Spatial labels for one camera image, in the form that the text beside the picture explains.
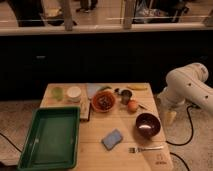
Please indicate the blue sponge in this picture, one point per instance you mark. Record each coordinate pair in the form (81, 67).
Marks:
(112, 139)

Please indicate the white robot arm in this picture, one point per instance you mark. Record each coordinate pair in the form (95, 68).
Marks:
(185, 83)

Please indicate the green plastic tray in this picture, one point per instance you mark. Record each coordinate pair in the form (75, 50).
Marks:
(52, 140)

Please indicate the orange bowl with contents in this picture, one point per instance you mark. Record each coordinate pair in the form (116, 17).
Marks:
(103, 101)

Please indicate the white cloth with vegetable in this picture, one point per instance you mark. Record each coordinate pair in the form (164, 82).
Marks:
(93, 88)

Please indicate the metal cup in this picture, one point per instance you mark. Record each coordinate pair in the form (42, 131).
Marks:
(125, 96)

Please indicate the yellow banana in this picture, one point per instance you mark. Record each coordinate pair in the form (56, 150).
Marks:
(137, 87)

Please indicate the orange fruit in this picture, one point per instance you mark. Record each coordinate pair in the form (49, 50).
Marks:
(132, 106)

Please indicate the white cup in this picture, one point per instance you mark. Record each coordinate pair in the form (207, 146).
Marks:
(74, 93)

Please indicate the dark purple bowl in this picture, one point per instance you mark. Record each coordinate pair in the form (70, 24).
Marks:
(147, 125)

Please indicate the silver fork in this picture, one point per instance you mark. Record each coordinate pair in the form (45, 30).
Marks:
(134, 150)

